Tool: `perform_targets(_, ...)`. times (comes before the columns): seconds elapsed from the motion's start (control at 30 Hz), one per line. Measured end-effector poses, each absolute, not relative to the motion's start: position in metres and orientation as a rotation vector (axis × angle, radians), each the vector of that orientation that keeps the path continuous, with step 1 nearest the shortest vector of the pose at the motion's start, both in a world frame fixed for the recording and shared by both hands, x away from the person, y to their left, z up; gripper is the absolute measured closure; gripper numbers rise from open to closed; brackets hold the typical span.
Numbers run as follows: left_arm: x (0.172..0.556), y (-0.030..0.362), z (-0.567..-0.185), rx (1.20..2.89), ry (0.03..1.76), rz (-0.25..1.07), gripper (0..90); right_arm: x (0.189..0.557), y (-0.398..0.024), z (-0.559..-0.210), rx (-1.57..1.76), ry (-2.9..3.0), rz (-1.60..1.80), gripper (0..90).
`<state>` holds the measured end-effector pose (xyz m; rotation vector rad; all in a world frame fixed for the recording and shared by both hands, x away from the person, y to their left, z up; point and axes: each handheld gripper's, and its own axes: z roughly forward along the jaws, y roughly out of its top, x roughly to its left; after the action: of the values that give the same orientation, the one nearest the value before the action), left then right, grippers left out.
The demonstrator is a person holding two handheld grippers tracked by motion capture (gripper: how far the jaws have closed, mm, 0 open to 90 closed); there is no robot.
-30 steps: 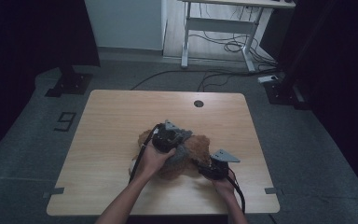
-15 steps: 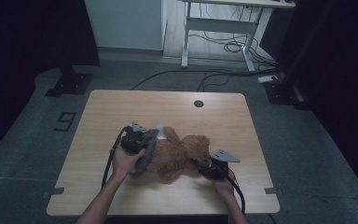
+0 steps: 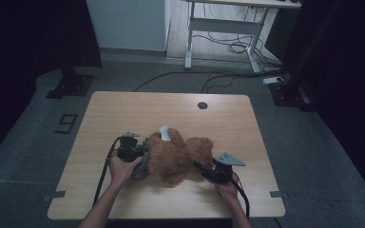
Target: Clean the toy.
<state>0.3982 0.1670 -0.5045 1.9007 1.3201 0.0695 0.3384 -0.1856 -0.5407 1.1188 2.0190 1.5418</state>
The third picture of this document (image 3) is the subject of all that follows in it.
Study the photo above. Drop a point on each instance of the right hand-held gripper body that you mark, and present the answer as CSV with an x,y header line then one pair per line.
x,y
220,172

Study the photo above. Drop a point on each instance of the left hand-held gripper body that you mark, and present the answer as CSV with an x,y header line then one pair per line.
x,y
128,150

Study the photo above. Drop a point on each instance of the small grey knit garment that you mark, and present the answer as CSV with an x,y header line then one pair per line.
x,y
142,164

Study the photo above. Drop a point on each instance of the brown teddy bear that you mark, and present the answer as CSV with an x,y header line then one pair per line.
x,y
174,158

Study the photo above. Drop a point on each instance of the person's right hand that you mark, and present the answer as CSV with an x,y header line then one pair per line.
x,y
226,190

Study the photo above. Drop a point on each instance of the person's left hand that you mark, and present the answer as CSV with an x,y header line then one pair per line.
x,y
123,169

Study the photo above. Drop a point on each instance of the grey tape strip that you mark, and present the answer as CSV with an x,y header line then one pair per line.
x,y
278,194
54,195

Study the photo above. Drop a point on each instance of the white power strip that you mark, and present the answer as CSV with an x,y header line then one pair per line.
x,y
273,80

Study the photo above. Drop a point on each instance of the white cabinet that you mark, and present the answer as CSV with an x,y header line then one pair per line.
x,y
126,23

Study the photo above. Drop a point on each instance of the dark curtain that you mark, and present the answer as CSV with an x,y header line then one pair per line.
x,y
345,63
28,47

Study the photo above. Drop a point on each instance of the black stand base plate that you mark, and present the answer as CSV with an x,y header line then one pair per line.
x,y
290,96
71,85

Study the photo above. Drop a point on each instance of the white desk frame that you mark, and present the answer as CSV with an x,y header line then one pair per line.
x,y
225,26

